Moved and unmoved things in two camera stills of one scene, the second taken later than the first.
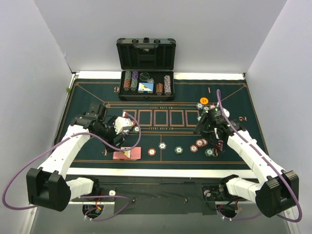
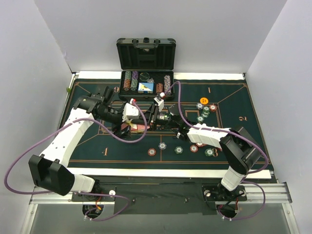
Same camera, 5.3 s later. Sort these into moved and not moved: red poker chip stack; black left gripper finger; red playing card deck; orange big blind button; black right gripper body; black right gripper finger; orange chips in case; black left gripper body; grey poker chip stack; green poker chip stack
Moved: black left gripper body; black left gripper finger; black right gripper body; red playing card deck; black right gripper finger
Not moved: orange chips in case; red poker chip stack; orange big blind button; green poker chip stack; grey poker chip stack
